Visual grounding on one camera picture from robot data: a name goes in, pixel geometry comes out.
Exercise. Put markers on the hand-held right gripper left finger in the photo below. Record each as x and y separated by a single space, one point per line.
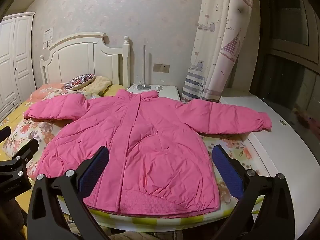
93 172

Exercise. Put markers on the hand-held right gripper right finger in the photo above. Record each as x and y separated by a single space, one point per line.
228 173

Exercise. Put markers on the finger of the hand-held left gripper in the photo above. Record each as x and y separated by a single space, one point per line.
5 133
26 151

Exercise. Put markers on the pink padded jacket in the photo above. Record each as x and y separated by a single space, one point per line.
150 142

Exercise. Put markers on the person's left forearm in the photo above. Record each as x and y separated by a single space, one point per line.
13 217

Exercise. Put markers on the floral quilt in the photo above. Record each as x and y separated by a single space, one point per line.
22 133

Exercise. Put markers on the yellow bed sheet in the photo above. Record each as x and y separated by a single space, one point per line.
11 112

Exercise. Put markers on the orange floral pillow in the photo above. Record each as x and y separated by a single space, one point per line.
47 91

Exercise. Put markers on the white desk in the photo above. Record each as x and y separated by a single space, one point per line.
287 150

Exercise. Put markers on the white wardrobe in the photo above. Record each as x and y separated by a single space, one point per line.
15 62

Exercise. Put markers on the round desk grommet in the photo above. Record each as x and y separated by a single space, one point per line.
282 122

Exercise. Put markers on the yellow pillow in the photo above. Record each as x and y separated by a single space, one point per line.
113 90

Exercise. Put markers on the round embroidered cushion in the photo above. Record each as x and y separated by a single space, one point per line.
78 82

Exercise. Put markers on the cream textured pillow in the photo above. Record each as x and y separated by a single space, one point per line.
98 85

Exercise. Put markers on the white nightstand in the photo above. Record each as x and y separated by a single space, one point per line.
170 93

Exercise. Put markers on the white bed headboard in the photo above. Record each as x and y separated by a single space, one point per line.
80 57

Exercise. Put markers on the white charger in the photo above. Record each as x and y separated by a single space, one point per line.
160 87

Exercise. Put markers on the slim grey pole lamp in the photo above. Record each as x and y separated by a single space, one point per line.
144 67

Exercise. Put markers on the striped beige curtain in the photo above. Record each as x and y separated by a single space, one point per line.
220 45

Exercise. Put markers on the dark window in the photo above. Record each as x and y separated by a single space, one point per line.
290 42

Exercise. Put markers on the wall switch panel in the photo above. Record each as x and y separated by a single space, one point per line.
47 44

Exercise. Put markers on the white wall notice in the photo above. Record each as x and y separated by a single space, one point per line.
48 33

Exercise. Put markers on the beige wall outlet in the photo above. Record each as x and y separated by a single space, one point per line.
161 68

